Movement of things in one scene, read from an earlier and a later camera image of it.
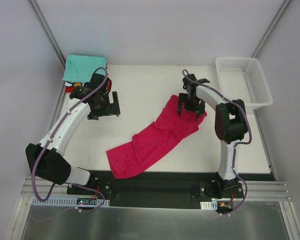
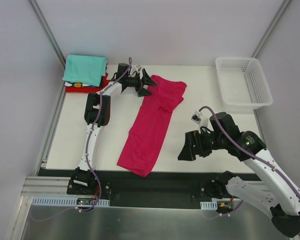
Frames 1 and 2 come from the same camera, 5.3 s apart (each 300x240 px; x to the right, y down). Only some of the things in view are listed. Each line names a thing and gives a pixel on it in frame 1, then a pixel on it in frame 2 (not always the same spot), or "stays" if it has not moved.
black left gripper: x=110 y=108 → x=140 y=81
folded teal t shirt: x=78 y=68 stays
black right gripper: x=191 y=106 → x=196 y=145
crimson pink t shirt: x=150 y=144 → x=149 y=128
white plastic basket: x=240 y=78 stays
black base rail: x=168 y=189 stays
